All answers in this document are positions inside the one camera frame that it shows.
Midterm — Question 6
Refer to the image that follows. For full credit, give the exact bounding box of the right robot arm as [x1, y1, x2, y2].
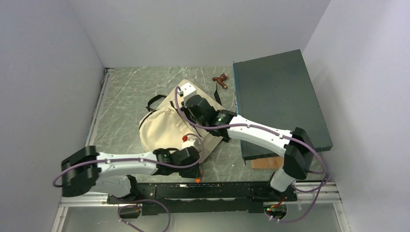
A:
[182, 94, 315, 201]

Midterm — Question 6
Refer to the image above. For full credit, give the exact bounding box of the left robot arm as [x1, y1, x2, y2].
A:
[53, 145, 204, 203]

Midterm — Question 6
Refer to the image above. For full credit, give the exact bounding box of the brown T-shaped clip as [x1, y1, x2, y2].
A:
[212, 73, 228, 89]

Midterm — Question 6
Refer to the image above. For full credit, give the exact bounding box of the wooden board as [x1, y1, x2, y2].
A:
[251, 157, 284, 170]

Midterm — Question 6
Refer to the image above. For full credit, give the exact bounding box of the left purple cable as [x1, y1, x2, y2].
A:
[53, 133, 205, 232]

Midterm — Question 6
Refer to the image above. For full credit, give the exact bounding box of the purple cable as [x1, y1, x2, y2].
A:
[174, 86, 331, 224]
[53, 133, 205, 232]

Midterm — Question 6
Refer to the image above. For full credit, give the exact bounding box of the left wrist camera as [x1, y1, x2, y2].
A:
[181, 135, 200, 150]

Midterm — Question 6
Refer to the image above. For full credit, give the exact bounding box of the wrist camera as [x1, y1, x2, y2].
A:
[177, 82, 198, 104]
[181, 135, 200, 150]

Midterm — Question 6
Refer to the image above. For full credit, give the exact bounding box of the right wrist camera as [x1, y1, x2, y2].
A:
[177, 82, 198, 104]

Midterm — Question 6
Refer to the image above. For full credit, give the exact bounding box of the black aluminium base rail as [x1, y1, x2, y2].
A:
[59, 181, 342, 216]

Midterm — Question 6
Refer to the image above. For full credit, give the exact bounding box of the dark network switch box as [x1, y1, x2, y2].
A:
[233, 49, 333, 152]

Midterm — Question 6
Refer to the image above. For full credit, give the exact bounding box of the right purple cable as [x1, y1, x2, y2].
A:
[174, 86, 331, 224]

